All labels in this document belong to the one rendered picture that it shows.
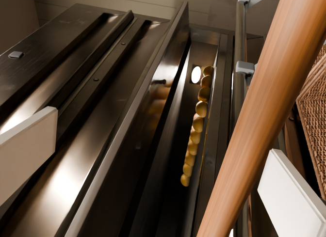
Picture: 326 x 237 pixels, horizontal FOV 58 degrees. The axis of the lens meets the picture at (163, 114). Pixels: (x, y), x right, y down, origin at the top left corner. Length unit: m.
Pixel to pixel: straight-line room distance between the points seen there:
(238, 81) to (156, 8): 2.69
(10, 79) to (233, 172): 1.13
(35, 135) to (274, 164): 0.13
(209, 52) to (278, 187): 1.69
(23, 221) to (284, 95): 0.73
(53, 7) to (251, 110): 3.55
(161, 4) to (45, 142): 3.05
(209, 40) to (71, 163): 1.19
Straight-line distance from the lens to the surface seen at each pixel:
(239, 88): 0.57
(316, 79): 1.25
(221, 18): 3.15
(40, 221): 0.80
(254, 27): 3.19
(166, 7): 3.20
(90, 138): 0.97
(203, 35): 1.80
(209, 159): 0.93
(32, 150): 0.17
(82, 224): 0.60
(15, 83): 1.26
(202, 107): 1.40
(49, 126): 0.18
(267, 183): 0.18
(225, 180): 0.25
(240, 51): 0.71
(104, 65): 1.33
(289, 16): 0.17
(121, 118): 0.81
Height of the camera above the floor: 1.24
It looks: 6 degrees up
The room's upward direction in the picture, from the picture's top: 78 degrees counter-clockwise
